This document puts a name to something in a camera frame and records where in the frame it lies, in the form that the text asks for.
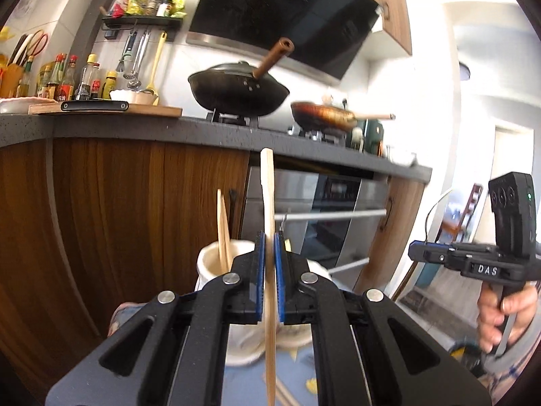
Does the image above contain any black kitchen knife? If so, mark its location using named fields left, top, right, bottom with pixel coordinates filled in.
left=60, top=100, right=129, bottom=113

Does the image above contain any person right hand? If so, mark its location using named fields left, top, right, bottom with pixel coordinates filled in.
left=477, top=282, right=538, bottom=354

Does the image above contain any wall spice shelf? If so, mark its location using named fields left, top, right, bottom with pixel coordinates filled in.
left=100, top=0, right=186, bottom=41

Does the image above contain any blue cartoon tablecloth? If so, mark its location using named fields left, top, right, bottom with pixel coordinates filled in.
left=221, top=344, right=318, bottom=405

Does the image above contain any wooden cutting board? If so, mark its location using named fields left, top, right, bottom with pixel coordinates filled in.
left=28, top=100, right=183, bottom=118

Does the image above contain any beige chopstick with red tip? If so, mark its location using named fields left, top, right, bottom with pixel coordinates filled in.
left=260, top=148, right=277, bottom=406

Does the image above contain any copper frying pan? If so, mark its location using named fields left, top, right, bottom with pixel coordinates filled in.
left=291, top=102, right=396, bottom=132

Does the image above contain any stainless steel oven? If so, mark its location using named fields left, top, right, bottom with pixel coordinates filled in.
left=240, top=164, right=393, bottom=293

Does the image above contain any black range hood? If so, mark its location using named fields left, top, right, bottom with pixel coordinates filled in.
left=186, top=0, right=380, bottom=84

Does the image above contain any dark grey countertop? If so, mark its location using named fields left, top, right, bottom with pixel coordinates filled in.
left=1, top=114, right=432, bottom=184

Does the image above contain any black wok with lid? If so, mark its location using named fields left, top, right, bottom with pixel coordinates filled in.
left=188, top=38, right=295, bottom=117

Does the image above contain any cream ceramic double utensil holder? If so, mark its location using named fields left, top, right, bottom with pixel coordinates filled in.
left=179, top=234, right=340, bottom=379

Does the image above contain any wooden kitchen cabinet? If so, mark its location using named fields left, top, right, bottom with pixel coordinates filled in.
left=0, top=136, right=426, bottom=390

